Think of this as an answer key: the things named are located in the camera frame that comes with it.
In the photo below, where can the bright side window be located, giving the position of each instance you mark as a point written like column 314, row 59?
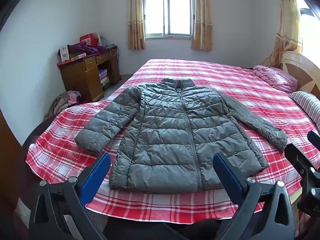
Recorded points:
column 310, row 30

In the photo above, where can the pink folded quilt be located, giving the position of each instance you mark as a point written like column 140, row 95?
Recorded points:
column 275, row 77

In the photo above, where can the striped pillow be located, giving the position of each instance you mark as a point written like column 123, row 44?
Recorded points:
column 307, row 105

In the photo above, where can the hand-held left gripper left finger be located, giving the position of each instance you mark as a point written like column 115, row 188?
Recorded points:
column 96, row 175

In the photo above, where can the dark bed footboard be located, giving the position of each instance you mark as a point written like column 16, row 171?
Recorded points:
column 35, row 132

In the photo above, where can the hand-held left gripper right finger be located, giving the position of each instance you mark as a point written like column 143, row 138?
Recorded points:
column 230, row 175

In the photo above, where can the pile of clothes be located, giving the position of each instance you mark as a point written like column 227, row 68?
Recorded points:
column 62, row 102

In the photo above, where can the bed with red plaid sheet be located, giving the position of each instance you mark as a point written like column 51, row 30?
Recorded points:
column 225, row 92

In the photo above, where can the flat pink box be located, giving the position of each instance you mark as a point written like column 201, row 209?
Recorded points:
column 78, row 57

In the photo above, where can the window with metal frame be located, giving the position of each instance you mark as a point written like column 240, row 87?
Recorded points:
column 175, row 15

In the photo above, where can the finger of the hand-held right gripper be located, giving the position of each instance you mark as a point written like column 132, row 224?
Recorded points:
column 296, row 157
column 314, row 137

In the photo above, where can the yellow white box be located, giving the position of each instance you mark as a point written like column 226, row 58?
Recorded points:
column 104, row 80

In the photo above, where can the red cardboard box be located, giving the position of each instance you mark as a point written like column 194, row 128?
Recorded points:
column 88, row 38

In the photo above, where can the beige patterned curtain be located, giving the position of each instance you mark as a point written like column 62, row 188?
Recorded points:
column 136, row 17
column 202, row 17
column 287, row 30

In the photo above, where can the purple garment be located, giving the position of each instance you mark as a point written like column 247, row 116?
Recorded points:
column 85, row 48

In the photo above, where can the wooden bed headboard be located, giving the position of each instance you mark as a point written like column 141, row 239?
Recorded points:
column 300, row 67

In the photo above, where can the grey puffer jacket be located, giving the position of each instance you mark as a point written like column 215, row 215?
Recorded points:
column 162, row 135

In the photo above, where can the brown wooden desk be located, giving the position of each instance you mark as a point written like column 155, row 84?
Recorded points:
column 75, row 80

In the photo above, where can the brown wooden door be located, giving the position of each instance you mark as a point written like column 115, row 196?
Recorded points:
column 7, row 160

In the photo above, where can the white upright box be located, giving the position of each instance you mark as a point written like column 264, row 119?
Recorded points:
column 64, row 53

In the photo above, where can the pale blue plastic bottle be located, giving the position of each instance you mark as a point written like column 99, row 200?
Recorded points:
column 103, row 40

